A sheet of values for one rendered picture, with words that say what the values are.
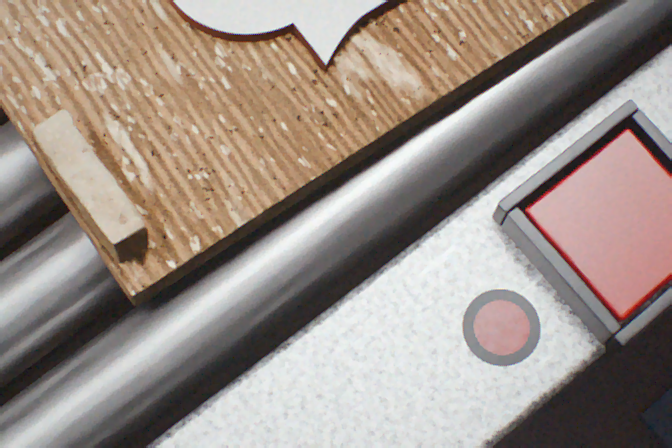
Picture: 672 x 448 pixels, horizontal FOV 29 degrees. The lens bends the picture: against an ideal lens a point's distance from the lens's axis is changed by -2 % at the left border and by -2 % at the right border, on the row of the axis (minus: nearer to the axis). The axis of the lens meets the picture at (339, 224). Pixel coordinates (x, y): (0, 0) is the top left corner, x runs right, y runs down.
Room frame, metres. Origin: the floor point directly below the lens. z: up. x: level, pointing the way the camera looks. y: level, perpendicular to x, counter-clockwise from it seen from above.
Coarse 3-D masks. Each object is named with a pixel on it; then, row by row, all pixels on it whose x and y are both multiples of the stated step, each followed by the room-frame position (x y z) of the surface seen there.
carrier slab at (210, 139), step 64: (0, 0) 0.25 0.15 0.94; (64, 0) 0.25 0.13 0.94; (128, 0) 0.26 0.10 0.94; (448, 0) 0.28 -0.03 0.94; (512, 0) 0.28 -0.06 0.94; (576, 0) 0.28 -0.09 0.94; (0, 64) 0.22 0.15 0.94; (64, 64) 0.22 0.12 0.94; (128, 64) 0.23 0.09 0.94; (192, 64) 0.23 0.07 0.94; (256, 64) 0.23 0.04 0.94; (384, 64) 0.24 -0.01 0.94; (448, 64) 0.25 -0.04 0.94; (128, 128) 0.20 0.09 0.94; (192, 128) 0.20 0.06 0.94; (256, 128) 0.21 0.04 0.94; (320, 128) 0.21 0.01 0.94; (384, 128) 0.21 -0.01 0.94; (64, 192) 0.17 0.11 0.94; (128, 192) 0.17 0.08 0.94; (192, 192) 0.18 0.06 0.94; (256, 192) 0.18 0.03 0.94; (192, 256) 0.15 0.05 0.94
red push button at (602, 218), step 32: (608, 160) 0.22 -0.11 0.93; (640, 160) 0.22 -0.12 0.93; (576, 192) 0.20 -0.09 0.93; (608, 192) 0.20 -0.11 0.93; (640, 192) 0.20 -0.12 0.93; (544, 224) 0.18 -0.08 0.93; (576, 224) 0.19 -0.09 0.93; (608, 224) 0.19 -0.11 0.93; (640, 224) 0.19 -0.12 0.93; (576, 256) 0.17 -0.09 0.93; (608, 256) 0.17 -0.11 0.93; (640, 256) 0.18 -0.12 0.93; (608, 288) 0.16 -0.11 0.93; (640, 288) 0.16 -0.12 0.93
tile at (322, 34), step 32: (192, 0) 0.25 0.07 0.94; (224, 0) 0.26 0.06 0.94; (256, 0) 0.26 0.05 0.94; (288, 0) 0.26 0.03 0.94; (320, 0) 0.26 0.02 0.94; (352, 0) 0.26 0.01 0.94; (384, 0) 0.27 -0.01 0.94; (224, 32) 0.24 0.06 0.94; (256, 32) 0.24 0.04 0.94; (288, 32) 0.25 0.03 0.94; (320, 32) 0.25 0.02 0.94; (320, 64) 0.24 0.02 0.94
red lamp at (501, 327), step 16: (496, 304) 0.15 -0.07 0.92; (512, 304) 0.15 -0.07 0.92; (480, 320) 0.15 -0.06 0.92; (496, 320) 0.15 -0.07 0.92; (512, 320) 0.15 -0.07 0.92; (480, 336) 0.14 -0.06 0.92; (496, 336) 0.14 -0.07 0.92; (512, 336) 0.14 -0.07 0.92; (496, 352) 0.13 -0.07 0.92; (512, 352) 0.13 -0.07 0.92
